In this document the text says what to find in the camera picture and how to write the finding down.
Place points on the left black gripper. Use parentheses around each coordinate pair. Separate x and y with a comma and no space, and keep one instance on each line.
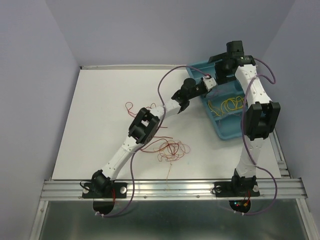
(204,93)

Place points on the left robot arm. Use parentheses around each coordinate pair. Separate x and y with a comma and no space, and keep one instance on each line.
(144,127)

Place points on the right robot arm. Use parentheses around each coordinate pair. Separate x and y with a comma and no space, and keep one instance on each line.
(258,118)

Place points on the teal plastic tray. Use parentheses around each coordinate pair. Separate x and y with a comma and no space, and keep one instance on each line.
(224,105)

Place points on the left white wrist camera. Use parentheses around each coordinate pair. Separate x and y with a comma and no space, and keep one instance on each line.
(209,82)

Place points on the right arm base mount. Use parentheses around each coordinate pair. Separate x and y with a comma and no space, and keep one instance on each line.
(237,187)

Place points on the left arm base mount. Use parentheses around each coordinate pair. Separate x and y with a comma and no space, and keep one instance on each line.
(117,190)

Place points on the aluminium rail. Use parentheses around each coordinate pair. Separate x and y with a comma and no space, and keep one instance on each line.
(153,190)

